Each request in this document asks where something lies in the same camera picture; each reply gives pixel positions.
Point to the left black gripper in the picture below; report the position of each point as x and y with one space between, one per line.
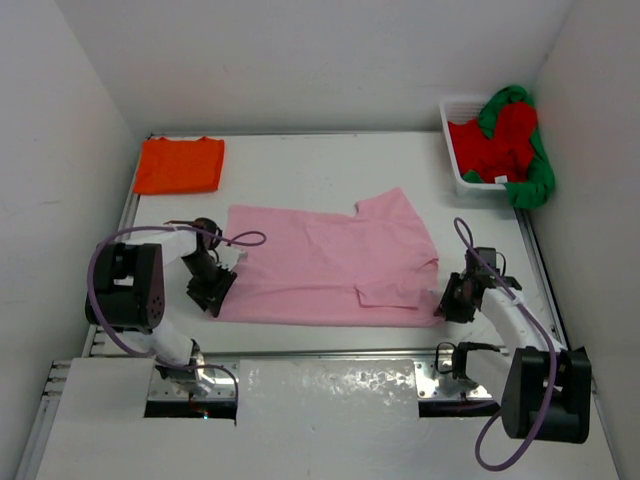
209 298

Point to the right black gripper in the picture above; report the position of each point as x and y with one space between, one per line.
447 307

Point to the pink t shirt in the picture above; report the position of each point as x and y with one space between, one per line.
376 268

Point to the orange t shirt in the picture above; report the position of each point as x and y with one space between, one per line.
176 167

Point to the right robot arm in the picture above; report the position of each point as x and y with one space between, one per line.
530 374

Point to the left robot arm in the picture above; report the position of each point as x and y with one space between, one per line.
126 292

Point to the green t shirt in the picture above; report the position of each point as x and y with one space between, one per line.
540 183

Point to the white plastic bin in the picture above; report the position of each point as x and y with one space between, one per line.
460 109

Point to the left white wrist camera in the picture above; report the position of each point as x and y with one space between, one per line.
228 257

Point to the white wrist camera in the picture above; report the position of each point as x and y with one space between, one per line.
485 261
228 257

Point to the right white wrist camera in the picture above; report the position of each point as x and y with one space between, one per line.
485 261

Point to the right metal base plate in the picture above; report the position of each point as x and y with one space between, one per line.
432 385

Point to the metal base plate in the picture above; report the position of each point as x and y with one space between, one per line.
432 385
208 384

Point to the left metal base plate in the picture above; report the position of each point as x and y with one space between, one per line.
208 384

